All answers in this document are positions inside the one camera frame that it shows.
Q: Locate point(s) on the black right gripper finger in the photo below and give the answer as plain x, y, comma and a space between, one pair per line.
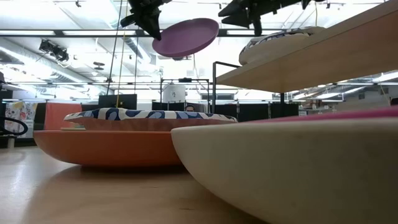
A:
241, 21
237, 8

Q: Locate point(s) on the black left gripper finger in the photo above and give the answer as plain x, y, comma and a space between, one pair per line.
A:
154, 26

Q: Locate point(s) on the purple plastic plate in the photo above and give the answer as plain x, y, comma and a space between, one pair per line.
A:
186, 37

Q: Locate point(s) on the orange plastic plate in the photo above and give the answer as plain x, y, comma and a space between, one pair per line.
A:
109, 147

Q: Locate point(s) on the cream bowl with pink rim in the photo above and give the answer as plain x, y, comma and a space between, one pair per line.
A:
295, 171

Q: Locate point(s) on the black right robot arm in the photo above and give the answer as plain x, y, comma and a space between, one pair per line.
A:
306, 3

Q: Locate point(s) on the wooden shelf board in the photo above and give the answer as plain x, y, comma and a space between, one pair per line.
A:
326, 62

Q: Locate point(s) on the dark ceiling disc fixture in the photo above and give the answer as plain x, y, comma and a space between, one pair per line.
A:
99, 66

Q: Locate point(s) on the white cylindrical tank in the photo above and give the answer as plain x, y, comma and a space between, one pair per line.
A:
174, 93

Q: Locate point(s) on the black monitor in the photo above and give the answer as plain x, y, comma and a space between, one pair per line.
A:
118, 101

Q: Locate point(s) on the black overhead light bar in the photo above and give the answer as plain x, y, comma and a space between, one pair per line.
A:
59, 32

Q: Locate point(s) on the person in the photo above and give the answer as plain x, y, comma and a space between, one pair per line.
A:
189, 108

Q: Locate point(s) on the black partition panels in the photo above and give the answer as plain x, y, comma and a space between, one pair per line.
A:
255, 112

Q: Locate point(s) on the distant wooden table top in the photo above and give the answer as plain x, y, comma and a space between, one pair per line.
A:
73, 128

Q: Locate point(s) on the orange cloth panel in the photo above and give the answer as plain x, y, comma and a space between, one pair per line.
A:
59, 116

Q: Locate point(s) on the floral patterned cloth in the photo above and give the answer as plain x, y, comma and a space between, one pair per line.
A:
18, 116

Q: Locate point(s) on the black metal stand frame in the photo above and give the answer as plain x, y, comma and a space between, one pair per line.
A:
185, 80

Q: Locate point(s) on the black ceiling camera fixture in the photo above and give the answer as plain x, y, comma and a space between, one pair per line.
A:
54, 49

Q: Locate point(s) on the black aluminium table frame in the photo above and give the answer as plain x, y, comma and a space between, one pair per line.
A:
25, 142

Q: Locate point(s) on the small white post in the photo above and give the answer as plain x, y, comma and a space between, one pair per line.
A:
11, 142

